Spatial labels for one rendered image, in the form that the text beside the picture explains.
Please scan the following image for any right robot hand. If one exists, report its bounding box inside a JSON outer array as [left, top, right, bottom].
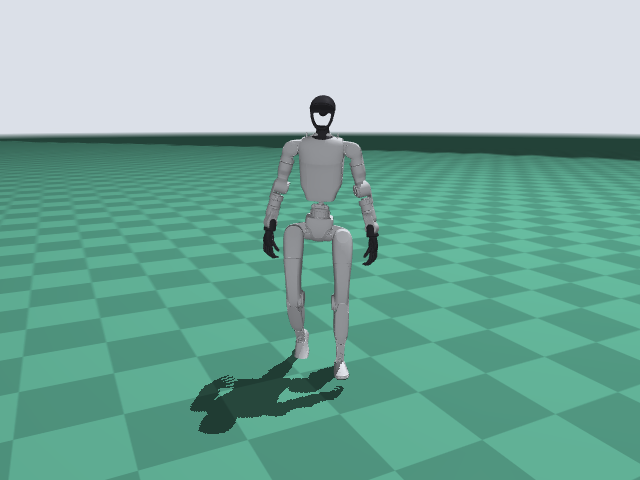
[[263, 219, 279, 258]]

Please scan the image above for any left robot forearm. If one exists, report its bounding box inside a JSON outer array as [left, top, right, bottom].
[[359, 183, 379, 234]]

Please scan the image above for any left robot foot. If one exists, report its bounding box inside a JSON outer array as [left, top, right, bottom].
[[334, 358, 349, 379]]

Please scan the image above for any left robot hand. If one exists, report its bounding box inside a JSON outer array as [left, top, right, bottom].
[[363, 224, 379, 266]]

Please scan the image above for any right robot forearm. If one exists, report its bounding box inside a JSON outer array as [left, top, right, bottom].
[[263, 178, 284, 228]]

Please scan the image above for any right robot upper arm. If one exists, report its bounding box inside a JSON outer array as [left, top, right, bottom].
[[274, 139, 301, 194]]

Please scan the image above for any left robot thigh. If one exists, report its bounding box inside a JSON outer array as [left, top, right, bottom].
[[331, 225, 353, 311]]

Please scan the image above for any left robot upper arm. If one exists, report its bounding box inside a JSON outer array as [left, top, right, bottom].
[[343, 141, 370, 198]]

